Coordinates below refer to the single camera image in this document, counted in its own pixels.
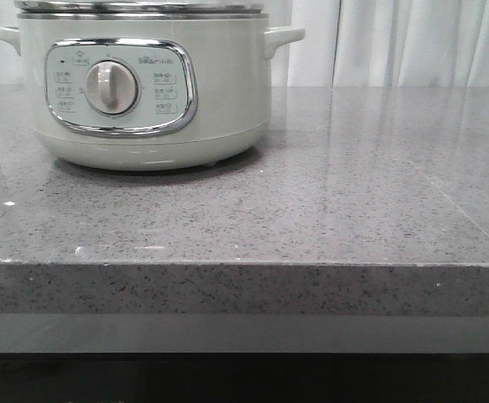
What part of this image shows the glass pot lid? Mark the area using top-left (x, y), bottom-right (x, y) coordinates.
top-left (13, 1), bottom-right (264, 19)

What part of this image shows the pale green electric pot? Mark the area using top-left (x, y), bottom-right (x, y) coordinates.
top-left (0, 2), bottom-right (305, 171)

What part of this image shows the white curtain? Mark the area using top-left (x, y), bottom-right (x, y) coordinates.
top-left (0, 1), bottom-right (489, 88)

